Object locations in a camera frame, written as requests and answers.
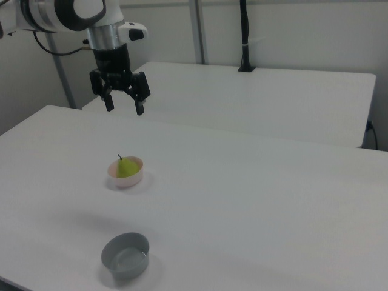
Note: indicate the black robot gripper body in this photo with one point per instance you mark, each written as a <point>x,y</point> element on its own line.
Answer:
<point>112,63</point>

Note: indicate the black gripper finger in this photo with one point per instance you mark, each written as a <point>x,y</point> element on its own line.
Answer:
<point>107,100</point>
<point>141,91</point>

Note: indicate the green yellow pear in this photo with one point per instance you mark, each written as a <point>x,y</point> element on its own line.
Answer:
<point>125,169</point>

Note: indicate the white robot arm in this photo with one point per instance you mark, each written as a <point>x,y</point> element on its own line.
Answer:
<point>115,15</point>

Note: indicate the pink bowl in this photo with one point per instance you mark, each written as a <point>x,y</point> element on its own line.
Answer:
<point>127,182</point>

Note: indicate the grey bowl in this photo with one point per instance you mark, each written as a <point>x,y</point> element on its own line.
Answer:
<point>127,271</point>

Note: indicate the white side table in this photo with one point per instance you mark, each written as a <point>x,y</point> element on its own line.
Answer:
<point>242,100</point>

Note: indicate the grey partition post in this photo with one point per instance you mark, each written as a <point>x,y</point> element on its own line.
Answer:
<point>199,30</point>
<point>62,78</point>

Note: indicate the black camera pole with base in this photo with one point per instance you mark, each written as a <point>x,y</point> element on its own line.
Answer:
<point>245,36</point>

